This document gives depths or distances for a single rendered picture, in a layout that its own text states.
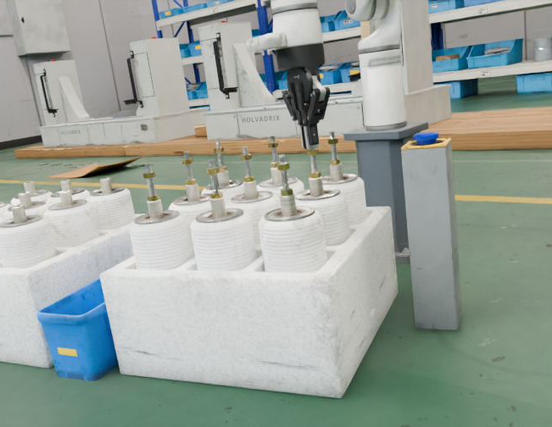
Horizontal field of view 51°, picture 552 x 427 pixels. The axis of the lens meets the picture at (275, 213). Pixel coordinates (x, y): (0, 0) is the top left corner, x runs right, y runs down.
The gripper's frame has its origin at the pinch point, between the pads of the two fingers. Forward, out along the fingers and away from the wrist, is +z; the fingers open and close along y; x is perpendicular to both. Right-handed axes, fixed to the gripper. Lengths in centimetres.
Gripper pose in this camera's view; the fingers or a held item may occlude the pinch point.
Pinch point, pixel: (309, 136)
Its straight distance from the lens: 95.2
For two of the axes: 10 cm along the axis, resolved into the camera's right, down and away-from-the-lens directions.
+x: -9.1, 2.1, -3.7
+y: -4.0, -1.7, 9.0
